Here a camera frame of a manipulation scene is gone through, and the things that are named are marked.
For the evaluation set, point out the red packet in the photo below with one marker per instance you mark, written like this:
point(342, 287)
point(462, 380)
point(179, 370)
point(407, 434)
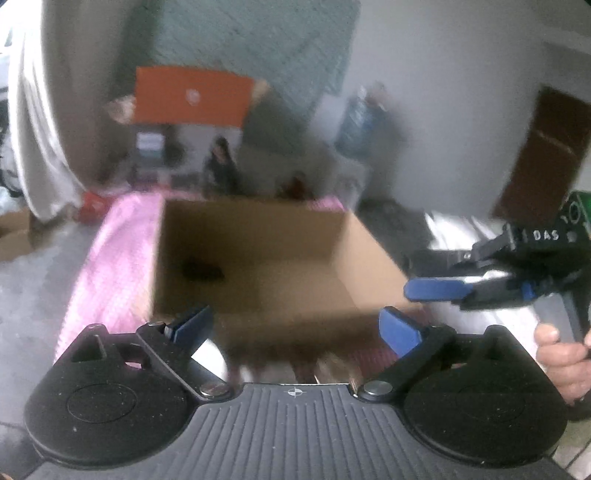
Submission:
point(92, 205)

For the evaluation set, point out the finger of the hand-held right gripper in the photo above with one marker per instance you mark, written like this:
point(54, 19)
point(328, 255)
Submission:
point(443, 262)
point(438, 290)

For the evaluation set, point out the brown wooden door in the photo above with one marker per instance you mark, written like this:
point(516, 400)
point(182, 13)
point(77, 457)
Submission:
point(545, 157)

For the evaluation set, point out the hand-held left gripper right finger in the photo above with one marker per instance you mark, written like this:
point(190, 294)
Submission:
point(399, 330)

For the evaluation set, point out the white sheer curtain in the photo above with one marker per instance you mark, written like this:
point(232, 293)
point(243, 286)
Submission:
point(37, 138)

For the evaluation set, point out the pink checkered cloth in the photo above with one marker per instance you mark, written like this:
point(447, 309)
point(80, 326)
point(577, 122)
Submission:
point(111, 258)

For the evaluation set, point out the person's right hand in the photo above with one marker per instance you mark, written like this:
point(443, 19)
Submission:
point(565, 364)

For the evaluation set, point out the brown cardboard box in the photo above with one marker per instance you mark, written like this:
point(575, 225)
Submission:
point(277, 286)

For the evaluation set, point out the small red bottle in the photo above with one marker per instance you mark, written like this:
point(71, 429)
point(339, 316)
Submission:
point(298, 184)

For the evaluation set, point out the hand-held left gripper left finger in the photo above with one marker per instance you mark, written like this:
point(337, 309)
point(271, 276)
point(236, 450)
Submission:
point(194, 325)

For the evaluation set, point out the white water dispenser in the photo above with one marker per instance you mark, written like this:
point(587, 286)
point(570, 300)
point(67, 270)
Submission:
point(351, 175)

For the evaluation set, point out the green hanging cloth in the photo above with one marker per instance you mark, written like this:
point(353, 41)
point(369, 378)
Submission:
point(258, 37)

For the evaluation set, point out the small dark object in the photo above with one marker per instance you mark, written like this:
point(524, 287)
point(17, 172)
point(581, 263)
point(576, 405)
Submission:
point(203, 272)

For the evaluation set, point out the taupe curtain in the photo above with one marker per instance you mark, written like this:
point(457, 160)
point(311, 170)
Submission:
point(92, 69)

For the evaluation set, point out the orange printed carton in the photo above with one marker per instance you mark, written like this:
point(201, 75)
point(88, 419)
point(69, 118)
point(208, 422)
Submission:
point(189, 97)

